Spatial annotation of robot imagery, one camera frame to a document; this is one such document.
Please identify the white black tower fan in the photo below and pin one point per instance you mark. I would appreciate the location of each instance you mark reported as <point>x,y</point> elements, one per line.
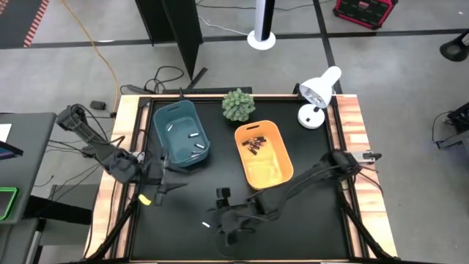
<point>264,18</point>

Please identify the grey furniture panel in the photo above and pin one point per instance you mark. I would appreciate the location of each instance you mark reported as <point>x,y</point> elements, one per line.
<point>18,242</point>

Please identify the red black tool box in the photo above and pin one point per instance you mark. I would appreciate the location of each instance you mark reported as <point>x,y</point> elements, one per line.
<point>362,11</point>

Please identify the green artificial plant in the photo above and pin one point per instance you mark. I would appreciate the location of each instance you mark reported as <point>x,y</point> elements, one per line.
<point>238,105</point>

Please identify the dark tablet computer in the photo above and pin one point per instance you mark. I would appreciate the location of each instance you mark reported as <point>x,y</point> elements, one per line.
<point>9,151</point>

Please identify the grey desk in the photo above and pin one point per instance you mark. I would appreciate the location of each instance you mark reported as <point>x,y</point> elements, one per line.
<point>33,165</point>

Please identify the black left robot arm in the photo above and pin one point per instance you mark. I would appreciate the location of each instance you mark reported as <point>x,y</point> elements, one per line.
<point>95,143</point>

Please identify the white desk lamp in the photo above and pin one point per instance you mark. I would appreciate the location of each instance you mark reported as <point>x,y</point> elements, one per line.
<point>318,88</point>

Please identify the black round floor stand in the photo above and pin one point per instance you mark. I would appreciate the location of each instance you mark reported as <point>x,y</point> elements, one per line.
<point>456,49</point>

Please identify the black mat with striped edge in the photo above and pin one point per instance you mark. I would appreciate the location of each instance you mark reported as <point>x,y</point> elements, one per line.
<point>14,22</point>

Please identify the black equipment box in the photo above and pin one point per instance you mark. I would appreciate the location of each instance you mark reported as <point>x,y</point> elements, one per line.
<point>459,117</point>

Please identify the long black power strip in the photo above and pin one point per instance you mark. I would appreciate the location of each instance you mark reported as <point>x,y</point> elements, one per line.
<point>220,90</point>

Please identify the small black power adapter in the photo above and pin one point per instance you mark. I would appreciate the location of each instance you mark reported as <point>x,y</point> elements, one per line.
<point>97,105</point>

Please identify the black power brick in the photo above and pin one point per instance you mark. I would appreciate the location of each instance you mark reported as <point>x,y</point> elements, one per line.
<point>137,89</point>

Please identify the black standing partition panel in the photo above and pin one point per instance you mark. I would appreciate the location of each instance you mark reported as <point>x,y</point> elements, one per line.
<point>176,25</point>

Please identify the grey equipment base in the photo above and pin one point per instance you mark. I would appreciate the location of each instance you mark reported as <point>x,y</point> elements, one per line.
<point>458,139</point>

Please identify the green framed tablet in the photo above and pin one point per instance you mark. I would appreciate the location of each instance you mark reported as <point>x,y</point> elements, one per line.
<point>7,203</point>

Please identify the blue plastic bin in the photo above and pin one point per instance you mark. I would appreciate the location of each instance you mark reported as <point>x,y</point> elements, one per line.
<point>179,121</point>

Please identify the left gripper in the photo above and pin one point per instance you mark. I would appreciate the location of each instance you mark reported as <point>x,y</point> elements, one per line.
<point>157,175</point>

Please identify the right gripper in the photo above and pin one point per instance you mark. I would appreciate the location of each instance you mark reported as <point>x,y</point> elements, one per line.
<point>234,221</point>

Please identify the black desk foot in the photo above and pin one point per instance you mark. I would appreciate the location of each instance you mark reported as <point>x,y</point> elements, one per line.
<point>58,210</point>

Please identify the white paper sheet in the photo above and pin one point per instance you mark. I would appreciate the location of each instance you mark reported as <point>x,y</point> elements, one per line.
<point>4,132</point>

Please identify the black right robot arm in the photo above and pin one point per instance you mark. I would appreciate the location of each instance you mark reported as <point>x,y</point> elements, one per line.
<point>300,179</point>

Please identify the orange plastic bin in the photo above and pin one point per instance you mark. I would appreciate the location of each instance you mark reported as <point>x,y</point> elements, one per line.
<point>264,168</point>

